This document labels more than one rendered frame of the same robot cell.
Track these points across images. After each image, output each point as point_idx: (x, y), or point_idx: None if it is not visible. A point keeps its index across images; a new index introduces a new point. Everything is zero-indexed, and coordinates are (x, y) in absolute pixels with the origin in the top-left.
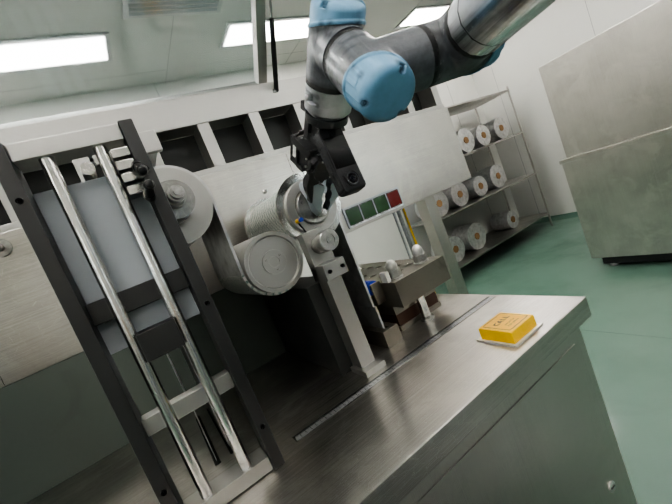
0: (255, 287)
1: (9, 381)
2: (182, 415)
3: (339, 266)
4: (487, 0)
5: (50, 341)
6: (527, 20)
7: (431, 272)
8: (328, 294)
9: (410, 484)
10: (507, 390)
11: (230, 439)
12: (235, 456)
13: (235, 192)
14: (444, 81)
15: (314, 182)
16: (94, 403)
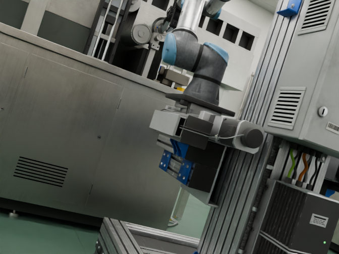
0: (132, 35)
1: (49, 10)
2: (101, 37)
3: (157, 46)
4: (208, 2)
5: (65, 10)
6: (212, 10)
7: (182, 77)
8: (148, 53)
9: (133, 79)
10: (168, 91)
11: (105, 51)
12: (102, 55)
13: (146, 15)
14: (203, 14)
15: (167, 20)
16: (60, 36)
